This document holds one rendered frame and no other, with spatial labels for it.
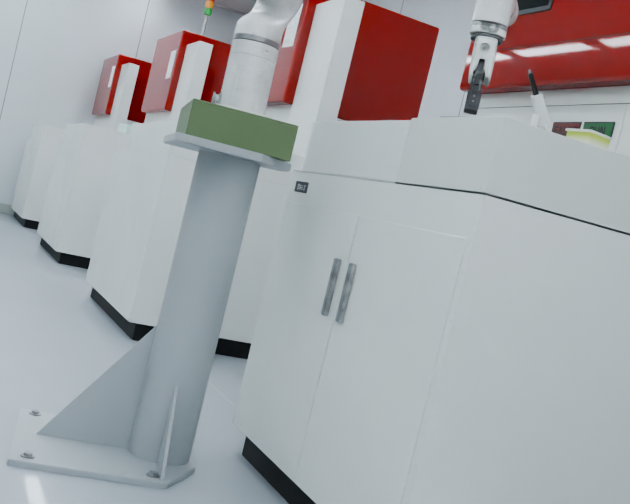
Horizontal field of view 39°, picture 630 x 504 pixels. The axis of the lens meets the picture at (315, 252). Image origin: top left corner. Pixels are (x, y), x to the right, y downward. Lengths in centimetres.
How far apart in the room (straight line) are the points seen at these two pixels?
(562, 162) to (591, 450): 60
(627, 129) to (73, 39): 813
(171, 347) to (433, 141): 84
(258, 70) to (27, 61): 774
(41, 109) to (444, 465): 850
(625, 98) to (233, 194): 103
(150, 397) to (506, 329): 96
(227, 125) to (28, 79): 781
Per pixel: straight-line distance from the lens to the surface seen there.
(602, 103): 252
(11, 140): 990
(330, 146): 236
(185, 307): 225
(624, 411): 201
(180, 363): 227
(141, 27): 1016
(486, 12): 215
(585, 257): 186
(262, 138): 220
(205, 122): 217
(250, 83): 227
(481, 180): 172
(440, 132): 189
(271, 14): 236
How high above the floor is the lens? 69
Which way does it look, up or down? 2 degrees down
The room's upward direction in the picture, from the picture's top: 14 degrees clockwise
